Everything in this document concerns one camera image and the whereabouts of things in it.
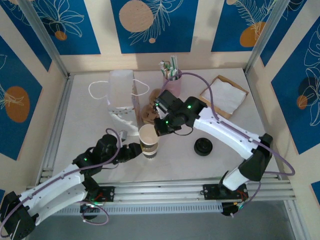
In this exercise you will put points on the lidded paper coffee cup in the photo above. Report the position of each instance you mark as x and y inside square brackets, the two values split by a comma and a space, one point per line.
[147, 133]

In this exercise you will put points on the brown pulp cup carrier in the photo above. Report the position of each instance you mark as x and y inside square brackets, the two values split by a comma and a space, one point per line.
[148, 113]

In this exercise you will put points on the black plastic cup lid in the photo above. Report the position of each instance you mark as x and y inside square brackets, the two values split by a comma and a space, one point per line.
[203, 146]

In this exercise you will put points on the white paper carrier bag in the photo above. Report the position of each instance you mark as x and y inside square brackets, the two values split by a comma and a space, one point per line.
[120, 87]

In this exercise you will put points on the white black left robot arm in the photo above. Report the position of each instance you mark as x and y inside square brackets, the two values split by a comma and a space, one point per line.
[57, 190]

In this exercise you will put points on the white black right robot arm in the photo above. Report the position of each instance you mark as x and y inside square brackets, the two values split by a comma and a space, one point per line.
[225, 132]

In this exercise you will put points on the pink cylindrical holder cup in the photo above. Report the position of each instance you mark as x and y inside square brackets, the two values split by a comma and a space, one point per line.
[172, 86]

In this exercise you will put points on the brown paper stick packet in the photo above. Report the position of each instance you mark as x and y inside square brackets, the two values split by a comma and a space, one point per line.
[171, 75]

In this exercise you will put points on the brown cardboard napkin tray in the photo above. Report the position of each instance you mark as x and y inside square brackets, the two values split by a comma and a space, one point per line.
[228, 115]

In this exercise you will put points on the green white striped straw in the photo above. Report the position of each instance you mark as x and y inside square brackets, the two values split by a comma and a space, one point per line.
[176, 63]
[172, 62]

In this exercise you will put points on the black controller board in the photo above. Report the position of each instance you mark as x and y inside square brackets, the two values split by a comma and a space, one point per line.
[90, 208]
[228, 210]

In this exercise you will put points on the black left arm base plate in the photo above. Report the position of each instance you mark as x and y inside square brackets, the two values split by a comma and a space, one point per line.
[107, 193]

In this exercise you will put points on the aluminium front rail frame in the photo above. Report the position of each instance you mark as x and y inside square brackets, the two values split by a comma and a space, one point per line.
[162, 192]

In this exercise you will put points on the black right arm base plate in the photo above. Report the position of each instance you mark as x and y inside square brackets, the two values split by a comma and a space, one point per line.
[210, 192]

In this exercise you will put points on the aluminium frame post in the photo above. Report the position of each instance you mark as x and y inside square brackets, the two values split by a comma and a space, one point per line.
[265, 35]
[42, 32]

